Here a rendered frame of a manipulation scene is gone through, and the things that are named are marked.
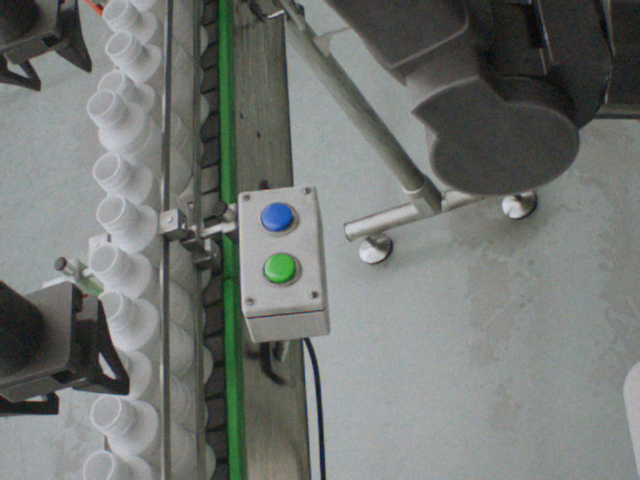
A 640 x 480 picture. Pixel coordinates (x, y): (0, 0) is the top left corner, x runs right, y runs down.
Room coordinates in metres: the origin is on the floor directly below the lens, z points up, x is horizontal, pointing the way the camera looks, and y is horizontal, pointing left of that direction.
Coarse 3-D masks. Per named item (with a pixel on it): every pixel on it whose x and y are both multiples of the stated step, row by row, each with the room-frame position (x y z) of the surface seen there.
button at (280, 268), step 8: (272, 256) 0.84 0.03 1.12; (280, 256) 0.84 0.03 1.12; (288, 256) 0.83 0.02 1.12; (272, 264) 0.83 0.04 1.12; (280, 264) 0.83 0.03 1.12; (288, 264) 0.82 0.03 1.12; (272, 272) 0.83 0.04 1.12; (280, 272) 0.82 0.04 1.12; (288, 272) 0.82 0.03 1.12; (272, 280) 0.82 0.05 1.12; (280, 280) 0.82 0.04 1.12
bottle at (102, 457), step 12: (96, 456) 0.78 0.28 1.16; (108, 456) 0.77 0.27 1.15; (132, 456) 0.78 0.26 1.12; (84, 468) 0.77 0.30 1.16; (96, 468) 0.78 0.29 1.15; (108, 468) 0.78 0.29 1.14; (120, 468) 0.75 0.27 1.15; (132, 468) 0.76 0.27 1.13; (144, 468) 0.76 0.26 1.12; (156, 468) 0.77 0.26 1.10
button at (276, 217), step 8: (272, 208) 0.89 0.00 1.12; (280, 208) 0.88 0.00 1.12; (288, 208) 0.88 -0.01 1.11; (264, 216) 0.89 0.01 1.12; (272, 216) 0.88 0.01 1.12; (280, 216) 0.87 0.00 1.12; (288, 216) 0.87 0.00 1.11; (264, 224) 0.88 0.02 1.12; (272, 224) 0.87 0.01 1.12; (280, 224) 0.87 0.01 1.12; (288, 224) 0.87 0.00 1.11
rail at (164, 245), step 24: (168, 0) 1.26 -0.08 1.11; (168, 24) 1.23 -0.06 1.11; (168, 48) 1.20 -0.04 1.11; (168, 72) 1.17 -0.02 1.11; (168, 96) 1.14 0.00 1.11; (168, 120) 1.11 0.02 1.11; (168, 144) 1.08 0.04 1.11; (168, 168) 1.05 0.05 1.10; (168, 192) 1.03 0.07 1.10; (168, 240) 0.97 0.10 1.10; (168, 264) 0.95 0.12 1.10; (168, 288) 0.92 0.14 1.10; (168, 312) 0.90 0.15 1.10; (168, 336) 0.88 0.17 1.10; (168, 360) 0.85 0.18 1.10; (168, 384) 0.83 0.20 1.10; (168, 408) 0.81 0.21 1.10; (168, 432) 0.78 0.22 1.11; (168, 456) 0.76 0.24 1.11
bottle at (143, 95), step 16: (112, 80) 1.17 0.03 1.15; (128, 80) 1.15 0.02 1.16; (128, 96) 1.14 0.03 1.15; (144, 96) 1.14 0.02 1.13; (160, 112) 1.13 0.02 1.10; (160, 128) 1.13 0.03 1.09; (176, 128) 1.13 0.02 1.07; (176, 144) 1.13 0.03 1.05; (192, 144) 1.13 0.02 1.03; (192, 160) 1.12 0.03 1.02
